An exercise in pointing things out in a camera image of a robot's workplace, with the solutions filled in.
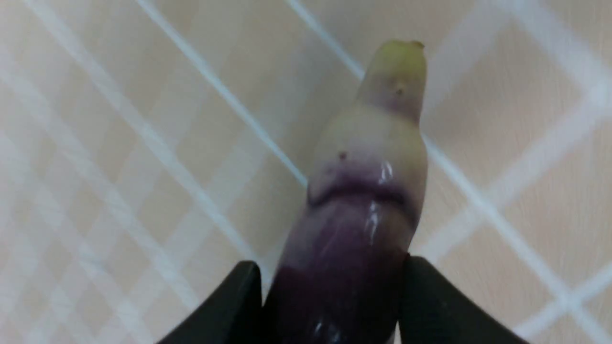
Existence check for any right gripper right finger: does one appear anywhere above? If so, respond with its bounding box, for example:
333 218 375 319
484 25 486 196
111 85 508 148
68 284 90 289
399 255 527 344

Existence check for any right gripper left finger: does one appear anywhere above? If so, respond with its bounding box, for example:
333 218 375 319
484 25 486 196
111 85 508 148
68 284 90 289
159 260 263 344

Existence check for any checkered beige tablecloth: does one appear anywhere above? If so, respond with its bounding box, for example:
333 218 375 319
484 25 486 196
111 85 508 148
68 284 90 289
0 0 612 344

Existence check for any dark purple eggplant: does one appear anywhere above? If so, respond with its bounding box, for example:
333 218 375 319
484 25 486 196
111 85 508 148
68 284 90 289
263 39 428 344

